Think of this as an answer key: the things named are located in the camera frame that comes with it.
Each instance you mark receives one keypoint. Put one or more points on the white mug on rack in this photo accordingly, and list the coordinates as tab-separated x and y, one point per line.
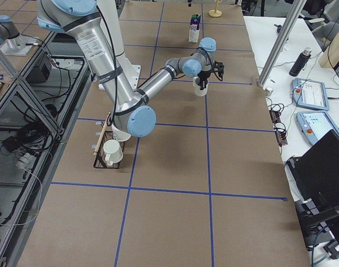
113	152
119	135

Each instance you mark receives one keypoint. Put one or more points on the black water bottle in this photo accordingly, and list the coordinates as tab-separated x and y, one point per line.
300	62

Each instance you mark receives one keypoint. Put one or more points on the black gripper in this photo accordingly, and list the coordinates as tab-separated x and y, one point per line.
204	74

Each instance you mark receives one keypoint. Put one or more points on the black power strip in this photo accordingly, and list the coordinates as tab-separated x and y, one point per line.
279	128

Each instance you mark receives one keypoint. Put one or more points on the wooden stand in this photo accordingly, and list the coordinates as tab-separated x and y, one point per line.
215	13

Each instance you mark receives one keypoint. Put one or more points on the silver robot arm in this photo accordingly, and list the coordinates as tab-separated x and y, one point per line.
95	27
7	29

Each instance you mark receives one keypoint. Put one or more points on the black laptop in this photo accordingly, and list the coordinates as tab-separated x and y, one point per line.
317	176

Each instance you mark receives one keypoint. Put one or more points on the wooden rack rod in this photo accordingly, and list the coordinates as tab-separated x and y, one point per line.
104	129

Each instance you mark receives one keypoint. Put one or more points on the white HOME mug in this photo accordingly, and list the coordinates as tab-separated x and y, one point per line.
200	88

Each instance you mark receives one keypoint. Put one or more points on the blue teach pendant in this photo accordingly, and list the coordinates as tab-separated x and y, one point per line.
315	124
310	94

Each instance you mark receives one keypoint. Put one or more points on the black wire mug rack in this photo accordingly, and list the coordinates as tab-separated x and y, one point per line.
99	159

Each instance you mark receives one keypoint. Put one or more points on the blue white milk carton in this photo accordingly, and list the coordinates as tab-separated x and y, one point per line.
194	30

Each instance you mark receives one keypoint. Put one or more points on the aluminium frame post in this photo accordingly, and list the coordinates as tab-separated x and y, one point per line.
287	27

